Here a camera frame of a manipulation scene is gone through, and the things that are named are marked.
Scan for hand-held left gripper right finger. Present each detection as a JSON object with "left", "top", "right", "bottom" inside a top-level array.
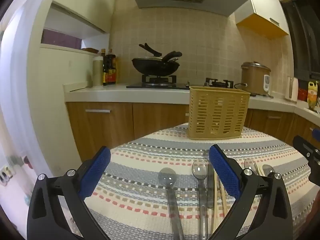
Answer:
[{"left": 209, "top": 144, "right": 293, "bottom": 240}]

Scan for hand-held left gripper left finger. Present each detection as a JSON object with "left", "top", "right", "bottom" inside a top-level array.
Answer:
[{"left": 27, "top": 145, "right": 112, "bottom": 240}]

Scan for tan plastic slotted basket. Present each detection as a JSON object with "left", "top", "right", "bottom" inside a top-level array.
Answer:
[{"left": 189, "top": 86, "right": 251, "bottom": 140}]

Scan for yellow cooking oil bottle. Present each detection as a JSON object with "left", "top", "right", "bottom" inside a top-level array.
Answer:
[{"left": 307, "top": 81, "right": 320, "bottom": 110}]

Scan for wooden base cabinet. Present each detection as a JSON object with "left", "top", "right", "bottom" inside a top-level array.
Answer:
[{"left": 65, "top": 102, "right": 320, "bottom": 163}]

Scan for striped woven table mat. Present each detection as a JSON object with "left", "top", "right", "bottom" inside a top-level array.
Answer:
[{"left": 84, "top": 122, "right": 320, "bottom": 240}]

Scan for white kitchen countertop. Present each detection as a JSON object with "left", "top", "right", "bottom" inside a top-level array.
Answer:
[{"left": 62, "top": 82, "right": 320, "bottom": 123}]

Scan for brown rice cooker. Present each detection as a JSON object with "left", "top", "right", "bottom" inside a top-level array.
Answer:
[{"left": 241, "top": 61, "right": 272, "bottom": 96}]

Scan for dark window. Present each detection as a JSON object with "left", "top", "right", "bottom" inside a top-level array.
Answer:
[{"left": 280, "top": 0, "right": 320, "bottom": 80}]

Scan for white canister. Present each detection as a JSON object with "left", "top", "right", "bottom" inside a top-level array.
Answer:
[{"left": 92, "top": 56, "right": 104, "bottom": 87}]

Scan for dark sauce bottle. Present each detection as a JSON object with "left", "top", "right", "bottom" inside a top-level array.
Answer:
[
  {"left": 106, "top": 49, "right": 117, "bottom": 85},
  {"left": 101, "top": 49, "right": 108, "bottom": 86}
]

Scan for black gas stove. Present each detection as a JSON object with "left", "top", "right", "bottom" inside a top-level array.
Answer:
[{"left": 126, "top": 75, "right": 234, "bottom": 90}]

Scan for black wok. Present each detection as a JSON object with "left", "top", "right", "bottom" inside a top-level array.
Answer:
[{"left": 132, "top": 56, "right": 181, "bottom": 77}]

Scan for white and yellow wall cabinet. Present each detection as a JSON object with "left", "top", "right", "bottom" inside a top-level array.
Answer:
[{"left": 235, "top": 0, "right": 290, "bottom": 40}]

